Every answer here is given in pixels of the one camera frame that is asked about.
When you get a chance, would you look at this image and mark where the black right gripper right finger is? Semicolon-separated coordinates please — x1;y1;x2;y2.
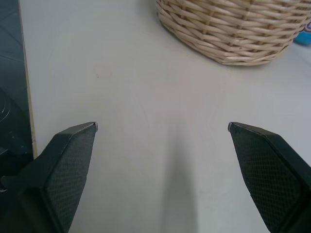
227;121;311;233

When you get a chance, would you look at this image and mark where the blue snack package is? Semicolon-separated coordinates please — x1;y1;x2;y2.
293;18;311;46

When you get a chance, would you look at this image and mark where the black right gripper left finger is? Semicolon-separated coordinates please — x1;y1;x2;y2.
0;121;99;233

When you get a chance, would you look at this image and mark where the woven wicker basket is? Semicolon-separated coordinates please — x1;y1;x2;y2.
155;0;311;67

